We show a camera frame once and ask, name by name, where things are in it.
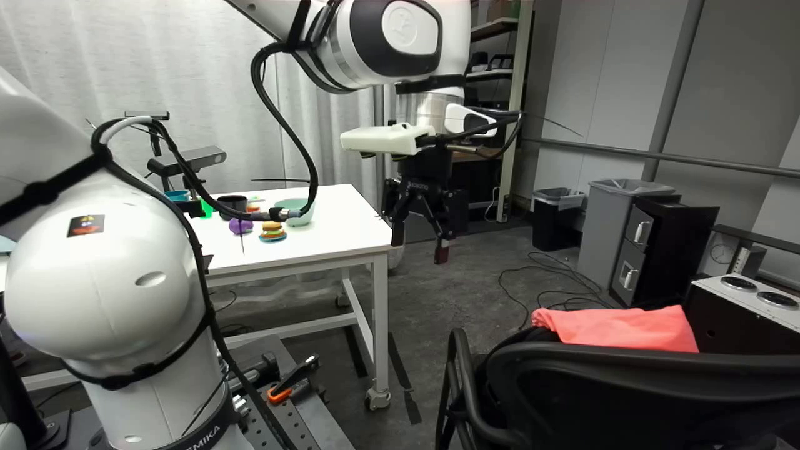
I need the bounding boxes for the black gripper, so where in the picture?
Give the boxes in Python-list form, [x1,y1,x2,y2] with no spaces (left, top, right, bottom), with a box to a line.
[389,148,467,265]

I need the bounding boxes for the pink cloth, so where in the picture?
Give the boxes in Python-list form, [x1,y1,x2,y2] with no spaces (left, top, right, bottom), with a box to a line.
[530,304,700,354]

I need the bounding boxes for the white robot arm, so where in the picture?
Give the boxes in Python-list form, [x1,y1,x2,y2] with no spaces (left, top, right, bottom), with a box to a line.
[0,0,470,450]

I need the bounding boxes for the black mesh office chair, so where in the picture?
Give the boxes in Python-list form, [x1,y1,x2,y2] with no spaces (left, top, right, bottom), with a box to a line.
[434,329,800,450]

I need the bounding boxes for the white table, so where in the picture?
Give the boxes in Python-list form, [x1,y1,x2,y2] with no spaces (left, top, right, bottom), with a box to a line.
[0,182,395,413]

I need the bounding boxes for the teal green bowl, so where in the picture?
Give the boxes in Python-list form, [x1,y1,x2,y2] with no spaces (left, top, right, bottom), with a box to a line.
[274,198,312,227]

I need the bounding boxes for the black waste basket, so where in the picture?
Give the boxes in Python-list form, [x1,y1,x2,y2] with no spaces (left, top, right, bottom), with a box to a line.
[533,188,585,249]

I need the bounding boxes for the toy burger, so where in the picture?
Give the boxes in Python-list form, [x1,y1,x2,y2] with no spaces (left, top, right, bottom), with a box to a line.
[259,220,288,242]

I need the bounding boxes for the purple toy eggplant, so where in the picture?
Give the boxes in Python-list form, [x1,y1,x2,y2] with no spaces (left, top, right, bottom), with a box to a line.
[227,218,253,249]

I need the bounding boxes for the shelf unit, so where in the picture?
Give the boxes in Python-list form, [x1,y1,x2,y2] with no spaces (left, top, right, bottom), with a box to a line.
[452,0,535,223]

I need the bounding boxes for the black cup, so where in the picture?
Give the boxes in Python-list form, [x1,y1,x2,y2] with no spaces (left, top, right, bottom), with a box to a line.
[217,195,248,220]

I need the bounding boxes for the green toy block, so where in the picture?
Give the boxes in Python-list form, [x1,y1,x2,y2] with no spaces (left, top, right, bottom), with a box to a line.
[197,199,214,218]

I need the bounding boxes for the orange black clamp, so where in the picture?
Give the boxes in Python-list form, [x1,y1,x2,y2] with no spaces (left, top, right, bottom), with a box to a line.
[265,354,320,404]

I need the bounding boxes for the white curtain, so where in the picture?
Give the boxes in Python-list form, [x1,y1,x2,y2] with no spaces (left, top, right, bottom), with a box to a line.
[0,0,384,195]

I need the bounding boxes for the white box with holes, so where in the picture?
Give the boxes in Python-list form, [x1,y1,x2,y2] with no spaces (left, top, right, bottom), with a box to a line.
[682,275,800,354]

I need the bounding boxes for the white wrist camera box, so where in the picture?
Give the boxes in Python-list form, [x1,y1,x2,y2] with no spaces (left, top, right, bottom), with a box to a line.
[340,122,430,158]

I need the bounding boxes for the floor cables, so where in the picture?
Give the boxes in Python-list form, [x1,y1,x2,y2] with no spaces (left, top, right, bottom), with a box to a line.
[495,245,609,312]

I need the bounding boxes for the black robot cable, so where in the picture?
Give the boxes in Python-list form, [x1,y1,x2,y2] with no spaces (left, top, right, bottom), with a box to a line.
[248,0,323,223]

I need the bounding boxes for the perforated robot base plate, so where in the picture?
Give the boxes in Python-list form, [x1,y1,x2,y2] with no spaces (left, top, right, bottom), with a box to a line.
[222,335,354,450]

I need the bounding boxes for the camera on stand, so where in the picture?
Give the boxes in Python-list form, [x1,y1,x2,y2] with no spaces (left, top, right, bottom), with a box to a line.
[147,145,227,193]

